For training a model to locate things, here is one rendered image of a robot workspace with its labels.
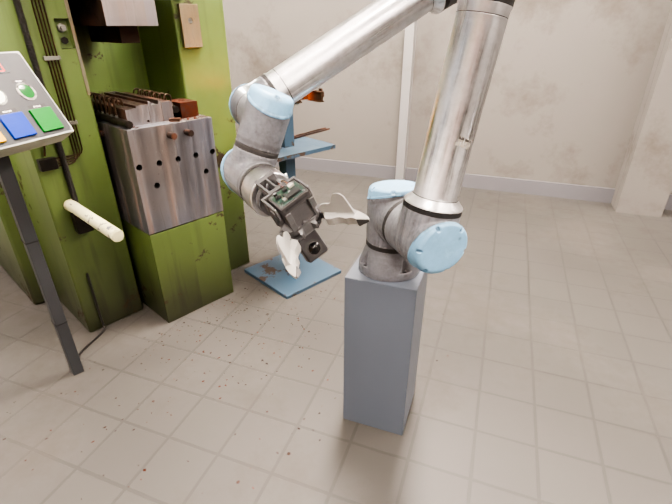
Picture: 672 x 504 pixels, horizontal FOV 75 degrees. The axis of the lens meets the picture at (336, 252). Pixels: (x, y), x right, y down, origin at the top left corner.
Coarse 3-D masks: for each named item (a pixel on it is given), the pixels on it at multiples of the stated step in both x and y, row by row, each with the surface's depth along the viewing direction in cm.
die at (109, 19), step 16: (80, 0) 163; (96, 0) 155; (112, 0) 155; (128, 0) 159; (144, 0) 163; (80, 16) 168; (96, 16) 159; (112, 16) 157; (128, 16) 160; (144, 16) 164
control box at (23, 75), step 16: (16, 64) 136; (0, 80) 130; (16, 80) 134; (32, 80) 139; (16, 96) 132; (48, 96) 142; (0, 112) 127; (0, 128) 125; (64, 128) 143; (0, 144) 124; (16, 144) 128; (32, 144) 135; (48, 144) 144
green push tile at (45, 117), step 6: (42, 108) 138; (48, 108) 139; (36, 114) 135; (42, 114) 137; (48, 114) 139; (54, 114) 140; (36, 120) 135; (42, 120) 136; (48, 120) 138; (54, 120) 140; (42, 126) 136; (48, 126) 137; (54, 126) 139; (60, 126) 141
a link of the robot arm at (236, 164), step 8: (232, 152) 86; (240, 152) 84; (248, 152) 84; (224, 160) 89; (232, 160) 86; (240, 160) 84; (248, 160) 84; (256, 160) 84; (264, 160) 85; (272, 160) 86; (224, 168) 88; (232, 168) 86; (240, 168) 84; (248, 168) 83; (224, 176) 89; (232, 176) 85; (240, 176) 83; (232, 184) 86; (240, 184) 83; (240, 192) 83
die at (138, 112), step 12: (96, 96) 195; (120, 96) 190; (144, 96) 194; (108, 108) 179; (120, 108) 173; (132, 108) 173; (144, 108) 175; (156, 108) 179; (168, 108) 182; (132, 120) 173; (144, 120) 176; (156, 120) 180; (168, 120) 184
